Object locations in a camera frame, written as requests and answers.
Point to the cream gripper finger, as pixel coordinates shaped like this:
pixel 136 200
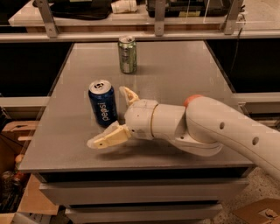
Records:
pixel 113 135
pixel 129 95

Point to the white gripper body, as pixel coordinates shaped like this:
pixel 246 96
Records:
pixel 141 118

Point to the blue pepsi can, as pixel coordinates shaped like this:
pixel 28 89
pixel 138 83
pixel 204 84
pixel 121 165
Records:
pixel 102 98

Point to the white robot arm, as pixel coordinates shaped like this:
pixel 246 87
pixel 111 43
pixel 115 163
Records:
pixel 201 126

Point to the green soda can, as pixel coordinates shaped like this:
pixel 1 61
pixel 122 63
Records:
pixel 127 48

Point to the red apple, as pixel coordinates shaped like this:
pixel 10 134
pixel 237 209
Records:
pixel 191 98

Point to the grey drawer cabinet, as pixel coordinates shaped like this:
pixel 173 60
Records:
pixel 143 181

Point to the white paper cup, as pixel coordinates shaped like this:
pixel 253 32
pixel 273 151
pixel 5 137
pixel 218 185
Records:
pixel 124 6

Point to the black tray on shelf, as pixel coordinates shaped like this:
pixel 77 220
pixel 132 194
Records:
pixel 196 8

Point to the black bag on shelf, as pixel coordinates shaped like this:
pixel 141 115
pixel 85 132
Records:
pixel 80 9

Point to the cardboard box left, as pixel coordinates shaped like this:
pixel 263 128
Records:
pixel 21 200

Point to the cardboard piece on floor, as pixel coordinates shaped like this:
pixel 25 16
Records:
pixel 264 211

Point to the metal shelf rail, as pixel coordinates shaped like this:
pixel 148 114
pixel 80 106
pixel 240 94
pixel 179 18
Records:
pixel 112 36

